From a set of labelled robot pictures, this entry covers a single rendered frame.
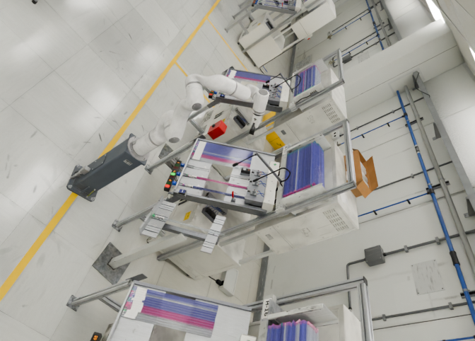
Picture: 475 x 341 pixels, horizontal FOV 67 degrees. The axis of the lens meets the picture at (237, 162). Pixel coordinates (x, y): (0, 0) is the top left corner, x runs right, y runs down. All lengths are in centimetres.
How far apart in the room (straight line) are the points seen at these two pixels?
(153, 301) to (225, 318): 42
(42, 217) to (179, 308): 128
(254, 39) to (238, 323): 562
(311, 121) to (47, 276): 274
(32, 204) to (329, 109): 276
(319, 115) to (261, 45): 345
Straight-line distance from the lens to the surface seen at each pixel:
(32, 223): 291
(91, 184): 304
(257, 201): 267
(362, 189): 290
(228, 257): 319
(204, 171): 292
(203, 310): 220
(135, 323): 220
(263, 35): 697
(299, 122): 388
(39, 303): 282
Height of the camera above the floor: 252
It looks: 30 degrees down
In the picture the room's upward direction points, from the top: 64 degrees clockwise
